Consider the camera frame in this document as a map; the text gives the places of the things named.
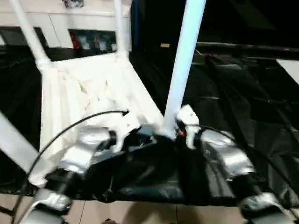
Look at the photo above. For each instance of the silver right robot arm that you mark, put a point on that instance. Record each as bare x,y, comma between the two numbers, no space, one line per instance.
229,154

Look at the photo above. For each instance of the black plastic mat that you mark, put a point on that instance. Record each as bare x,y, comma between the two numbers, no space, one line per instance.
163,182

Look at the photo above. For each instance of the grey object on cabinet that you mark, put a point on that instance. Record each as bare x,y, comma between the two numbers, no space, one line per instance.
73,3

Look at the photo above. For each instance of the small beige label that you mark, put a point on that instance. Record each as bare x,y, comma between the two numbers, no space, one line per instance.
165,45

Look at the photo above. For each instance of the blue vertical post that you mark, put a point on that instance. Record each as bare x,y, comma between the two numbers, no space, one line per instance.
135,23

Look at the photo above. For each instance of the white plastic table top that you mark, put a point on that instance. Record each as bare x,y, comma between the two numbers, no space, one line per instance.
93,88

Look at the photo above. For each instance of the red carton behind glass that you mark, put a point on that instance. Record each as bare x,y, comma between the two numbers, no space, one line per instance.
75,42

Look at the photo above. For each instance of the white flat board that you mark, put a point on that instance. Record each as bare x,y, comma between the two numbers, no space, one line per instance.
289,70

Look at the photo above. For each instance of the white glass-door cabinet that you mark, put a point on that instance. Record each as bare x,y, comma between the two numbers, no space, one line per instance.
58,18

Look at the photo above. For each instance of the black folding table frame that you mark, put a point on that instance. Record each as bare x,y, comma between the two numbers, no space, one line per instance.
7,211

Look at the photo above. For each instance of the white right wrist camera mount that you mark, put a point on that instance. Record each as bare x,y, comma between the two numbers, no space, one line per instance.
189,121

